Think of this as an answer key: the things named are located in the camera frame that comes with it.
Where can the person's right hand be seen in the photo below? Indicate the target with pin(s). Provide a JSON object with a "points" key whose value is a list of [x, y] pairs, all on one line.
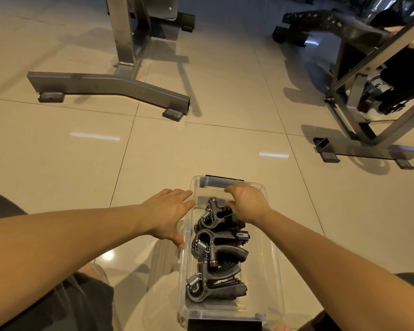
{"points": [[252, 203]]}

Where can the clear plastic storage box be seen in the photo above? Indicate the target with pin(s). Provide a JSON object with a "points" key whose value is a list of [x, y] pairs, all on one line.
{"points": [[269, 272]]}

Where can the person's left forearm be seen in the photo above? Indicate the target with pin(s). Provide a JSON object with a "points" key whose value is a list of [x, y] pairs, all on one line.
{"points": [[55, 251]]}

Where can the grey metal machine frame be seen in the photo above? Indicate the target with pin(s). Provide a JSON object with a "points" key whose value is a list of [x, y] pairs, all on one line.
{"points": [[372, 149]]}

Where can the person's left hand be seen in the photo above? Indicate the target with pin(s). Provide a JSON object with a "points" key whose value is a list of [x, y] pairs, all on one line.
{"points": [[165, 213]]}

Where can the person's right forearm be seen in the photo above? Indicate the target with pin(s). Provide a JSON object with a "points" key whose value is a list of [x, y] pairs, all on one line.
{"points": [[348, 279]]}

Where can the beige left slipper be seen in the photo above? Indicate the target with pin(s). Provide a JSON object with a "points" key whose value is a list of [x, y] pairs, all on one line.
{"points": [[96, 272]]}

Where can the black weight bench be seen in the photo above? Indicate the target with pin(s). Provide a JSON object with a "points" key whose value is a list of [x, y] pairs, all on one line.
{"points": [[314, 22]]}

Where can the grey metal rack stand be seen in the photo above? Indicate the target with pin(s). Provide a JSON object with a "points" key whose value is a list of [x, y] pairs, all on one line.
{"points": [[107, 84]]}

